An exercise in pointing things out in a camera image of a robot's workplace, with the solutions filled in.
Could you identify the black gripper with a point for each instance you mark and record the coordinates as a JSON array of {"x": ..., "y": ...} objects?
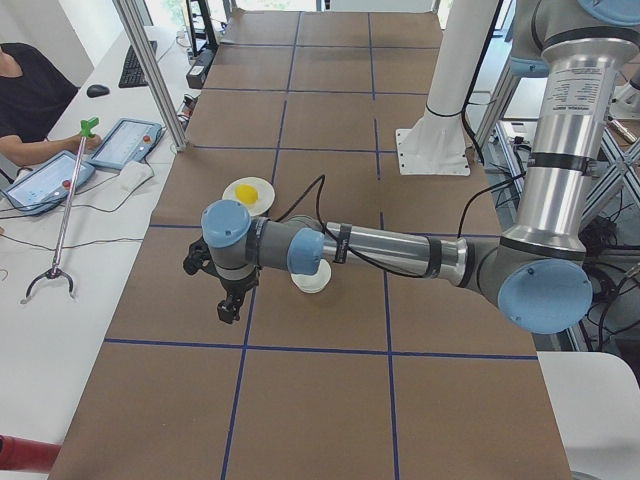
[{"x": 238, "y": 287}]

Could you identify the yellow lemon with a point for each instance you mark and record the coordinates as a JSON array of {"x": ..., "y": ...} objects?
[{"x": 246, "y": 194}]

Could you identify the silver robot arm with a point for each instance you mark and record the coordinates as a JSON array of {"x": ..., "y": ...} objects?
[{"x": 533, "y": 272}]

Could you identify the white bowl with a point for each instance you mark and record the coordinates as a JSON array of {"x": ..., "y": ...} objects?
[{"x": 315, "y": 283}]

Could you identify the white plate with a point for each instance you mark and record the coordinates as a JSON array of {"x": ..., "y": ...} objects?
[{"x": 265, "y": 190}]

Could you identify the white folded cloth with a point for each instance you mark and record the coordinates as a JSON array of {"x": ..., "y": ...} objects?
[{"x": 133, "y": 175}]

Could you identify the brown paper table mat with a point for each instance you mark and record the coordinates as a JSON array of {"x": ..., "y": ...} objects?
[{"x": 374, "y": 377}]

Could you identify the far teach pendant tablet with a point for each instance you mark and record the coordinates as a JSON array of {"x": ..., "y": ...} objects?
[{"x": 130, "y": 140}]

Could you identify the teach pendant tablet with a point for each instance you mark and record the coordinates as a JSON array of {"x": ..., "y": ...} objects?
[
  {"x": 130, "y": 140},
  {"x": 43, "y": 188}
]

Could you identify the near teach pendant tablet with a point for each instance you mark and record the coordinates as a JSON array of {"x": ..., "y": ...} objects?
[{"x": 43, "y": 188}]

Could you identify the black mini computer box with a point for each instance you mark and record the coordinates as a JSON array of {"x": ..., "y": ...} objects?
[{"x": 197, "y": 74}]

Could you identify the black keyboard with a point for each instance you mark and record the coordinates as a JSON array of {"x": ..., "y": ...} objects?
[{"x": 132, "y": 74}]

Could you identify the black computer mouse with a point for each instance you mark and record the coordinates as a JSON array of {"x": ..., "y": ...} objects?
[{"x": 97, "y": 90}]

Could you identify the red fire extinguisher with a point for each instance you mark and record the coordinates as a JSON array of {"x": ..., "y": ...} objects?
[{"x": 23, "y": 455}]

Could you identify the person in black shirt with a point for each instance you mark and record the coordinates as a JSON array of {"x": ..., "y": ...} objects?
[{"x": 34, "y": 95}]

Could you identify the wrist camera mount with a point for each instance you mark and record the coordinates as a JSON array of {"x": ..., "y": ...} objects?
[{"x": 199, "y": 259}]

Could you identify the green handled reacher grabber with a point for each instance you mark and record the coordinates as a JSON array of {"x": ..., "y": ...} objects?
[{"x": 55, "y": 270}]

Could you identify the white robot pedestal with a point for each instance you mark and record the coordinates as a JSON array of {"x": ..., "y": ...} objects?
[{"x": 435, "y": 145}]

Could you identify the aluminium frame post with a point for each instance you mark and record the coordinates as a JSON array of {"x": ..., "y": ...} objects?
[{"x": 133, "y": 25}]

